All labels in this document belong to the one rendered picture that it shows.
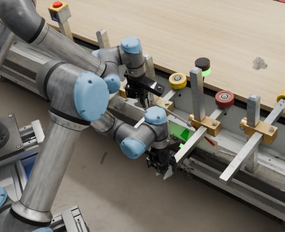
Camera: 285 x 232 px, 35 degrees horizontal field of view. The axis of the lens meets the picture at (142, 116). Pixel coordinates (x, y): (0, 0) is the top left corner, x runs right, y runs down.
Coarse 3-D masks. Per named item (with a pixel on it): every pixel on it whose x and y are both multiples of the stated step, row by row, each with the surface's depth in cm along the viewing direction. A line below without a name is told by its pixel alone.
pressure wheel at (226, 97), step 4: (220, 92) 195; (224, 92) 194; (228, 92) 194; (216, 96) 193; (220, 96) 193; (224, 96) 192; (228, 96) 192; (232, 96) 192; (216, 100) 192; (220, 100) 191; (224, 100) 191; (228, 100) 190; (232, 100) 191; (220, 104) 192; (224, 104) 191; (228, 104) 191; (232, 104) 192
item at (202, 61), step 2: (198, 58) 176; (200, 58) 176; (202, 58) 176; (204, 58) 176; (206, 58) 175; (196, 60) 176; (198, 60) 175; (200, 60) 175; (202, 60) 175; (204, 60) 175; (206, 60) 175; (208, 60) 174; (196, 62) 175; (198, 62) 175; (200, 62) 174; (202, 62) 174; (204, 62) 174; (206, 62) 174; (208, 62) 174; (196, 64) 174; (198, 64) 174; (200, 64) 173; (202, 64) 173; (204, 64) 173; (206, 64) 173; (200, 66) 173; (206, 70) 174; (202, 76) 176; (204, 76) 180
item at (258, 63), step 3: (258, 57) 207; (255, 60) 205; (258, 60) 206; (261, 60) 204; (255, 63) 205; (258, 63) 203; (261, 63) 204; (264, 63) 202; (252, 66) 204; (255, 66) 203; (258, 66) 203; (261, 66) 203; (264, 66) 202; (255, 69) 203; (258, 69) 202; (264, 69) 202
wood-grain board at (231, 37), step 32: (64, 0) 276; (96, 0) 270; (128, 0) 264; (160, 0) 258; (192, 0) 253; (224, 0) 248; (256, 0) 243; (128, 32) 240; (160, 32) 235; (192, 32) 231; (224, 32) 227; (256, 32) 223; (160, 64) 216; (192, 64) 212; (224, 64) 209
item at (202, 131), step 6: (222, 108) 194; (228, 108) 196; (216, 114) 192; (222, 114) 194; (198, 132) 186; (204, 132) 186; (192, 138) 184; (198, 138) 184; (186, 144) 182; (192, 144) 182; (180, 150) 181; (186, 150) 180; (192, 150) 183; (180, 156) 178; (186, 156) 181; (180, 162) 179
